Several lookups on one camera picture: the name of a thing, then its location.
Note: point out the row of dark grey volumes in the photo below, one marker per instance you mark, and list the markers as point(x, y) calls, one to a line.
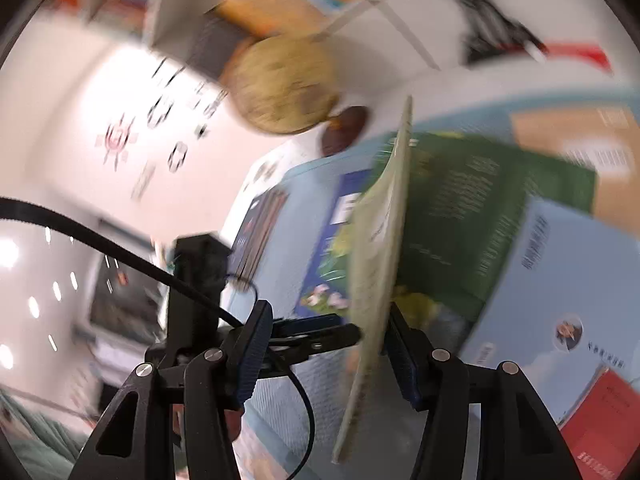
point(215, 45)

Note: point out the kraft brown book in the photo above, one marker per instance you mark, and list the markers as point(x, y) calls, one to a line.
point(550, 130)

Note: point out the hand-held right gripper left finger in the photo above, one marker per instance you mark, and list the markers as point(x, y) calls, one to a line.
point(252, 355)

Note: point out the white bookshelf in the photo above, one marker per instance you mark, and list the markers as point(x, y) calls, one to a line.
point(167, 5)

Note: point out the globe on wooden stand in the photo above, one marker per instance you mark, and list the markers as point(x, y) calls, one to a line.
point(285, 85)

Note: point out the person's left hand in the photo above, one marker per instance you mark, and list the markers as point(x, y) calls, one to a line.
point(235, 422)

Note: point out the red book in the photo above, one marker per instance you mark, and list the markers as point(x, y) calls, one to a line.
point(600, 430)

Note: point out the pale green thin book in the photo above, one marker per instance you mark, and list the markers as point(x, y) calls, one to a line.
point(375, 260)

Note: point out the round flower fan ornament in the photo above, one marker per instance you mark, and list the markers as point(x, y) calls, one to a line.
point(495, 30)

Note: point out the dark rectangular panel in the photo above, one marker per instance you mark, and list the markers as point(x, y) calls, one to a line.
point(125, 300)

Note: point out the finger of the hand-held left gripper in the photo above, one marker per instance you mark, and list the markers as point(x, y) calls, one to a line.
point(310, 320)
point(330, 340)

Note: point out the person's green clothing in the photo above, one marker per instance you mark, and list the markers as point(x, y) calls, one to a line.
point(40, 440)

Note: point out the pale landscape cover book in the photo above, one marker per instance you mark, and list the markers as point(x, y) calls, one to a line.
point(260, 455)

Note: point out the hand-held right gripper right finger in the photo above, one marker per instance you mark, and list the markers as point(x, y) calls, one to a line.
point(402, 360)

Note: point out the dark green book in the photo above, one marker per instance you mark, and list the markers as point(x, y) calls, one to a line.
point(475, 210)

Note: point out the blue illustrated book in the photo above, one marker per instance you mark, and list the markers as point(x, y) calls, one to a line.
point(325, 240)

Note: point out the light blue book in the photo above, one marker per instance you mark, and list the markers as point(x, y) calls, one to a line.
point(550, 270)

